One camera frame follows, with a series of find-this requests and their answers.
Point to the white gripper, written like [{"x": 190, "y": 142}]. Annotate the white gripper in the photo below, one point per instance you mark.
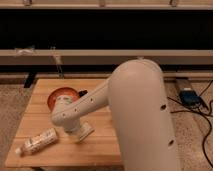
[{"x": 81, "y": 133}]

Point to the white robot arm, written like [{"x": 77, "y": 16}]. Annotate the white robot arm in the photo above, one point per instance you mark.
[{"x": 136, "y": 96}]

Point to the orange ceramic cup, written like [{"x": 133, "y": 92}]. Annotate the orange ceramic cup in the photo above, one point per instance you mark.
[{"x": 62, "y": 96}]

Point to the wooden table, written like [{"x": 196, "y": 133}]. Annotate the wooden table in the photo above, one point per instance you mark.
[{"x": 98, "y": 149}]

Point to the black rectangular phone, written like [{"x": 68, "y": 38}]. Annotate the black rectangular phone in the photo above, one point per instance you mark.
[{"x": 82, "y": 93}]

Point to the black table leg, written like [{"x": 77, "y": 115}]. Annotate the black table leg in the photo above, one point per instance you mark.
[{"x": 30, "y": 79}]

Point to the blue power adapter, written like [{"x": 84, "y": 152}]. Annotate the blue power adapter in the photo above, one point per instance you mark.
[{"x": 189, "y": 98}]

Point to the white horizontal rail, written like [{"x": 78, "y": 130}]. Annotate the white horizontal rail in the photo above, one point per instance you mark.
[{"x": 101, "y": 57}]

